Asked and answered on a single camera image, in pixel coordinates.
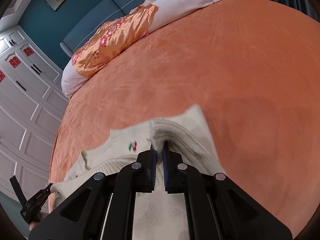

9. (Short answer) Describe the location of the orange plush bed cover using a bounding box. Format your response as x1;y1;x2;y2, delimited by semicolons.
49;0;319;236

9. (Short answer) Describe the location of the white pillow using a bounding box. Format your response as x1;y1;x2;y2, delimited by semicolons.
61;0;222;99

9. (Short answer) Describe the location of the teal upholstered headboard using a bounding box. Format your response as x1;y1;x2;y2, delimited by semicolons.
60;0;145;57

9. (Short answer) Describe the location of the white cherry knit sweater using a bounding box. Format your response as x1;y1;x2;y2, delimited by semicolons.
51;105;223;239

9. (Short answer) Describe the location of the orange floral satin quilt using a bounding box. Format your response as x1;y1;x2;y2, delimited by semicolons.
72;4;158;78

